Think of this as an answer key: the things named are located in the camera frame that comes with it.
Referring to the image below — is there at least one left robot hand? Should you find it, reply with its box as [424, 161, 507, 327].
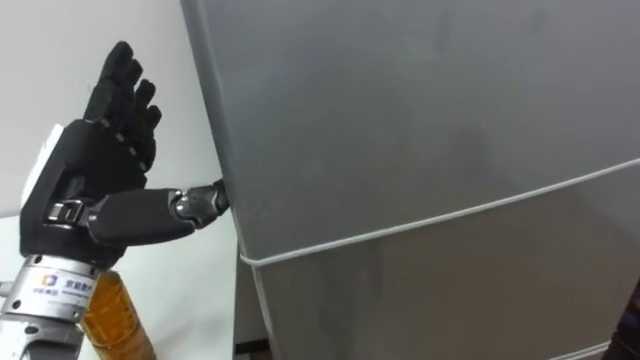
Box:
[18, 40, 232, 271]

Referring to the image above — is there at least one grey fridge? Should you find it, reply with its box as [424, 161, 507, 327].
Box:
[180, 0, 640, 360]

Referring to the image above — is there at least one amber plastic bottle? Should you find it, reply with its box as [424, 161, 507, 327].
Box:
[79, 269, 159, 360]

